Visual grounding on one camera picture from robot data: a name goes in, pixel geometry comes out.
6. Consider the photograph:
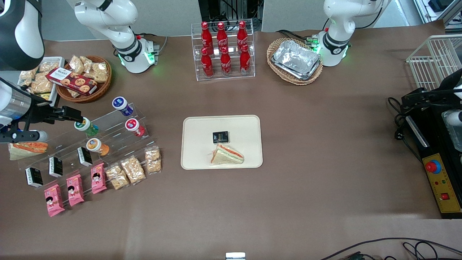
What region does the white wire basket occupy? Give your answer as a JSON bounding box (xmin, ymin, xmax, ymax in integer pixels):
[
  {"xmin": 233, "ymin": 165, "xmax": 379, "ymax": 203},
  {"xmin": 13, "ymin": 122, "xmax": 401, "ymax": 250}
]
[{"xmin": 406, "ymin": 34, "xmax": 462, "ymax": 92}]

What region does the red gum bottle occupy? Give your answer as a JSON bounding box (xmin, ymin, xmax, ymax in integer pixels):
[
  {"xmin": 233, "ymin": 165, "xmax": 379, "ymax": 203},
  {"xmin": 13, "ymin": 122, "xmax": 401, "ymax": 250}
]
[{"xmin": 125, "ymin": 118, "xmax": 146, "ymax": 138}]

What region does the aluminium foil tray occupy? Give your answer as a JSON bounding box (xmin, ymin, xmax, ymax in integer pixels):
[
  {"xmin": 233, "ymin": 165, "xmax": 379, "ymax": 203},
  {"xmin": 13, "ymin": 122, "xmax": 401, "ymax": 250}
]
[{"xmin": 271, "ymin": 40, "xmax": 322, "ymax": 81}]

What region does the orange gum bottle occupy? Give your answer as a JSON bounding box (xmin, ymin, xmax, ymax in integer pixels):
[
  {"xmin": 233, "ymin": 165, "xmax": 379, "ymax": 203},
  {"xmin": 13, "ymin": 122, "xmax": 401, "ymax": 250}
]
[{"xmin": 86, "ymin": 138, "xmax": 110, "ymax": 156}]

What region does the beige plastic tray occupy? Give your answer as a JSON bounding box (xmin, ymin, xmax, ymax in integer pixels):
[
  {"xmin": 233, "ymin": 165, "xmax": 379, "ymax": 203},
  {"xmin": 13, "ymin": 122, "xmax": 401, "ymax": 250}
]
[{"xmin": 180, "ymin": 115, "xmax": 263, "ymax": 170}]

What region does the grey shelf with equipment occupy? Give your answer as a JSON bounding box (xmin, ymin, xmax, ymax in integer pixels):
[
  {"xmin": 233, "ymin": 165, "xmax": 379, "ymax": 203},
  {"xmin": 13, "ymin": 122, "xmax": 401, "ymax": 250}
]
[{"xmin": 413, "ymin": 0, "xmax": 462, "ymax": 35}]

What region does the brown wicker basket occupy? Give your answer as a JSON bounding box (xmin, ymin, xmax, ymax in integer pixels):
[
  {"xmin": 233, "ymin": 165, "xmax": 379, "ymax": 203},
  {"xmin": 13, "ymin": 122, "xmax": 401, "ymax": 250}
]
[{"xmin": 56, "ymin": 55, "xmax": 112, "ymax": 104}]

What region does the black floor cable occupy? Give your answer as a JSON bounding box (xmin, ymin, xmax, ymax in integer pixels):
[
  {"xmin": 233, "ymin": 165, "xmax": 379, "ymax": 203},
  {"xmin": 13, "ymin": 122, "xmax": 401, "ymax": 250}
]
[{"xmin": 319, "ymin": 237, "xmax": 462, "ymax": 260}]

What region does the clear acrylic stepped shelf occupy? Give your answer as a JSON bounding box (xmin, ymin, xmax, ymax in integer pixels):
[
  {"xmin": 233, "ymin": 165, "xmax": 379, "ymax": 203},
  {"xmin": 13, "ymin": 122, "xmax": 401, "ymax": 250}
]
[{"xmin": 17, "ymin": 103, "xmax": 159, "ymax": 177}]

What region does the light wicker basket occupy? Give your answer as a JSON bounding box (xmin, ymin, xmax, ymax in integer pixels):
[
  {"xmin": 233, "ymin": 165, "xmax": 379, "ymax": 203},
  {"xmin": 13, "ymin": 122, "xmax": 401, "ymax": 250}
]
[{"xmin": 266, "ymin": 38, "xmax": 324, "ymax": 86}]

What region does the black equipment rack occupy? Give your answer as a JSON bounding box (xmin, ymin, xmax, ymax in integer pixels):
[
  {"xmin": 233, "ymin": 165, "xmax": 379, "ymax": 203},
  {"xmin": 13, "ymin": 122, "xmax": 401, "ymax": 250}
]
[{"xmin": 198, "ymin": 0, "xmax": 264, "ymax": 31}]

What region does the white plastic bin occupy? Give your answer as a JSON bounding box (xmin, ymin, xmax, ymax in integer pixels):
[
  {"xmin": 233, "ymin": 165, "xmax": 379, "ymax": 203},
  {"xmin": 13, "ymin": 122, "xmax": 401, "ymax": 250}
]
[{"xmin": 17, "ymin": 57, "xmax": 65, "ymax": 107}]

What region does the red cookie box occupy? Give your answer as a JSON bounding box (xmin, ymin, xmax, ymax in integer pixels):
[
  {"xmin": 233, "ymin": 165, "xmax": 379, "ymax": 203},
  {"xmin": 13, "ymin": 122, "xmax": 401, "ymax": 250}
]
[{"xmin": 46, "ymin": 67, "xmax": 98, "ymax": 96}]

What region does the red cola bottle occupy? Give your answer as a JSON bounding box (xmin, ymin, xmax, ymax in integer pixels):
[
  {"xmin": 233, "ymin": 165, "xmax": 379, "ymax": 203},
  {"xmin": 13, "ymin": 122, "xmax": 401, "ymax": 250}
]
[
  {"xmin": 201, "ymin": 22, "xmax": 213, "ymax": 55},
  {"xmin": 240, "ymin": 44, "xmax": 251, "ymax": 75},
  {"xmin": 217, "ymin": 22, "xmax": 228, "ymax": 53},
  {"xmin": 201, "ymin": 48, "xmax": 214, "ymax": 78},
  {"xmin": 237, "ymin": 21, "xmax": 249, "ymax": 51},
  {"xmin": 220, "ymin": 46, "xmax": 232, "ymax": 76}
]

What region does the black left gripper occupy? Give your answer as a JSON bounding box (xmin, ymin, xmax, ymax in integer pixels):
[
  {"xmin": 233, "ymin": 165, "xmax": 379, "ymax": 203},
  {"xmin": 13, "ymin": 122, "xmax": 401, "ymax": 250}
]
[{"xmin": 401, "ymin": 86, "xmax": 462, "ymax": 111}]

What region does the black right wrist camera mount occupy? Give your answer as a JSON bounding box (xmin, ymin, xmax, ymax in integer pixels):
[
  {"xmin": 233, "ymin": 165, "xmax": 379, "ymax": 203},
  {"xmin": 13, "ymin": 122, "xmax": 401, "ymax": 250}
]
[{"xmin": 0, "ymin": 123, "xmax": 48, "ymax": 144}]

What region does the black power cable with plug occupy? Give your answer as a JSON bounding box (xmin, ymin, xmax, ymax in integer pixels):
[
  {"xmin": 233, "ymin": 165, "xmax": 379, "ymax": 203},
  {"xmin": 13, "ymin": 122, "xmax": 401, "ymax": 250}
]
[{"xmin": 388, "ymin": 97, "xmax": 423, "ymax": 163}]

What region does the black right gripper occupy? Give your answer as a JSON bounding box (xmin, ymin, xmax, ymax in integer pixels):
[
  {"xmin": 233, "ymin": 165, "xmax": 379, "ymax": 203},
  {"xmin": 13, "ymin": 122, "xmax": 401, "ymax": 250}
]
[{"xmin": 22, "ymin": 101, "xmax": 84, "ymax": 124}]

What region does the clear acrylic bottle rack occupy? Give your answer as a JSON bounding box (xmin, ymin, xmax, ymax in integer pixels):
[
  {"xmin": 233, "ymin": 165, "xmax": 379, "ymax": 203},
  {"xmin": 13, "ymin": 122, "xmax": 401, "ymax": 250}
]
[{"xmin": 191, "ymin": 19, "xmax": 256, "ymax": 82}]

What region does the black left arm base cable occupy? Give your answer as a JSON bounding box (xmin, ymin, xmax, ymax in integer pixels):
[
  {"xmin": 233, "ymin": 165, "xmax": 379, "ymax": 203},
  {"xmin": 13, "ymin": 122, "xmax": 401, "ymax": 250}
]
[{"xmin": 276, "ymin": 30, "xmax": 320, "ymax": 46}]

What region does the black machine with yellow panel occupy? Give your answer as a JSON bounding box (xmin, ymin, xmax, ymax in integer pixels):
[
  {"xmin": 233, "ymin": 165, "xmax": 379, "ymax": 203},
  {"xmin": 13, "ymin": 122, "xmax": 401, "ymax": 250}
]
[{"xmin": 404, "ymin": 108, "xmax": 462, "ymax": 220}]

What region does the green gum bottle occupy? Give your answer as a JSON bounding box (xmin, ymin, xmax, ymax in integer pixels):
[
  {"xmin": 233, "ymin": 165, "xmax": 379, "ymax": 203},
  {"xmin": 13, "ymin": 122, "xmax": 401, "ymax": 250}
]
[{"xmin": 74, "ymin": 117, "xmax": 99, "ymax": 137}]

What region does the wrapped triangle sandwich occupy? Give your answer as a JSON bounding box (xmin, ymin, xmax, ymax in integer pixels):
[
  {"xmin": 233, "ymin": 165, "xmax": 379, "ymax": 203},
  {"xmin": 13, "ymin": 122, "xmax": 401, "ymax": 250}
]
[
  {"xmin": 8, "ymin": 141, "xmax": 48, "ymax": 161},
  {"xmin": 210, "ymin": 143, "xmax": 245, "ymax": 165}
]

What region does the pink snack packet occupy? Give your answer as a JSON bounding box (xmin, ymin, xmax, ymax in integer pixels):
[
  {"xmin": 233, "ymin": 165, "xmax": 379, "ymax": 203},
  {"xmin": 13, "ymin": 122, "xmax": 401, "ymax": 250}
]
[
  {"xmin": 66, "ymin": 174, "xmax": 85, "ymax": 207},
  {"xmin": 90, "ymin": 162, "xmax": 108, "ymax": 195},
  {"xmin": 43, "ymin": 183, "xmax": 66, "ymax": 217}
]

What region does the blue gum bottle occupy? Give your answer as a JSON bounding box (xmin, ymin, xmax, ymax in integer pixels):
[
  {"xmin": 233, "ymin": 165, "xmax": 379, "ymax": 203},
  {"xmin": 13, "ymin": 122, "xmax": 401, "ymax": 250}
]
[{"xmin": 112, "ymin": 96, "xmax": 134, "ymax": 117}]

